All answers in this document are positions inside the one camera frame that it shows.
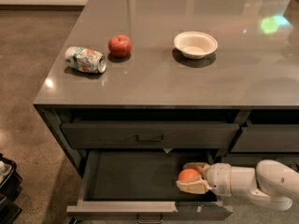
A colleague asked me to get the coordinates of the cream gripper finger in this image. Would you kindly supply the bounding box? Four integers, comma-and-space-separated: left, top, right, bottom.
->
177, 178, 212, 194
183, 162, 210, 179

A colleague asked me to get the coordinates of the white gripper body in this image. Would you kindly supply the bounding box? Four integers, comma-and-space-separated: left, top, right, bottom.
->
206, 163, 232, 197

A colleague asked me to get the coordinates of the orange fruit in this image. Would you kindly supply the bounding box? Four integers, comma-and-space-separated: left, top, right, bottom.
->
178, 168, 201, 182

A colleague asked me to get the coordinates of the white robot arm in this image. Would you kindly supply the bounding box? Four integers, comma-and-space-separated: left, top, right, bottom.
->
177, 160, 299, 211

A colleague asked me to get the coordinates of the grey right top drawer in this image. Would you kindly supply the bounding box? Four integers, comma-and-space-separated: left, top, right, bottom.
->
232, 124, 299, 152

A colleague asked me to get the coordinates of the open grey middle drawer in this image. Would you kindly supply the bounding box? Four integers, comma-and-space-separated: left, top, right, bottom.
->
66, 149, 233, 224

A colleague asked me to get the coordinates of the closed grey top drawer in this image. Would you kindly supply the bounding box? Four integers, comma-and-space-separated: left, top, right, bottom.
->
61, 121, 239, 149

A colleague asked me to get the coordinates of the grey cabinet counter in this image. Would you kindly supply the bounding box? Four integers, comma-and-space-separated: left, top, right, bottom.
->
34, 0, 299, 172

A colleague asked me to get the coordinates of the white paper bowl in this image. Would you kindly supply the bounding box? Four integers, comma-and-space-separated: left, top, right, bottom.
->
173, 31, 218, 59

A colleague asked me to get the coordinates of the red apple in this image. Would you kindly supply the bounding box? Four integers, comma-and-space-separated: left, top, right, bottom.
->
108, 35, 132, 58

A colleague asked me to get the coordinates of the crushed white soda can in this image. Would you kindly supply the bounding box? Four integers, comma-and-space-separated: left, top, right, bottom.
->
64, 47, 107, 74

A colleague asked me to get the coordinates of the black cart at left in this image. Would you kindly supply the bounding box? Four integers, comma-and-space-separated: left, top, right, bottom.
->
0, 155, 21, 224

